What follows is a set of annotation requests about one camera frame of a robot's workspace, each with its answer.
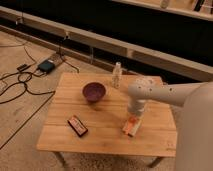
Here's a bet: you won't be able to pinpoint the white sponge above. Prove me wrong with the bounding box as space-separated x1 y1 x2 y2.
122 117 141 137

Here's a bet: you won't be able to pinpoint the small black device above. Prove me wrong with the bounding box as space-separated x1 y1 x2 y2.
17 64 29 72

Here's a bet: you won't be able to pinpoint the wooden table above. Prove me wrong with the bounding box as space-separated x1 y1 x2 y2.
36 72 178 169

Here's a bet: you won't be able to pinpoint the black and red box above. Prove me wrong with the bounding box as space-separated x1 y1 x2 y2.
67 116 88 137

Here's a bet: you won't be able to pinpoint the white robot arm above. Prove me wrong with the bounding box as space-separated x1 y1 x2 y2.
128 81 213 171

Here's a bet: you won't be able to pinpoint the purple bowl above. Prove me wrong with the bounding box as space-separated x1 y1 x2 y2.
82 82 106 103

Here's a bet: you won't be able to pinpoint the clear plastic bottle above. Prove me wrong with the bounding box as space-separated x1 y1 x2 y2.
112 62 122 88

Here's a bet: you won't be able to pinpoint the black floor cables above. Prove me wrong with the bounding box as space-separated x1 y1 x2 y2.
0 39 56 105

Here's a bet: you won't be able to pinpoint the orange pepper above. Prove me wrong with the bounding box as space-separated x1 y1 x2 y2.
128 116 138 124

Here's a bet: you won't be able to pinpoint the black power adapter box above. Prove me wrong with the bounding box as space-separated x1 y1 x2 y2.
38 60 55 73

